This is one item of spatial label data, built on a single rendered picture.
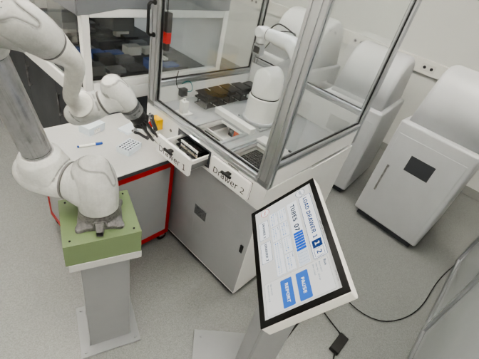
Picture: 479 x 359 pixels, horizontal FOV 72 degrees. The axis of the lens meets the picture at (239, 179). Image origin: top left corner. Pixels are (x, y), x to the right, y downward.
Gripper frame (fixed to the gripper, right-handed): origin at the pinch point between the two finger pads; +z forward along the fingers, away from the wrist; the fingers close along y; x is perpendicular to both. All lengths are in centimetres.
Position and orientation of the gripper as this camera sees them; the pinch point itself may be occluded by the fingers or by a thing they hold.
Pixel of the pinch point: (155, 138)
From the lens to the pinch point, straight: 171.5
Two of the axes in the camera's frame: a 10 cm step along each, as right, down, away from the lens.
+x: -7.2, -5.1, 4.6
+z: 2.3, 4.6, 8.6
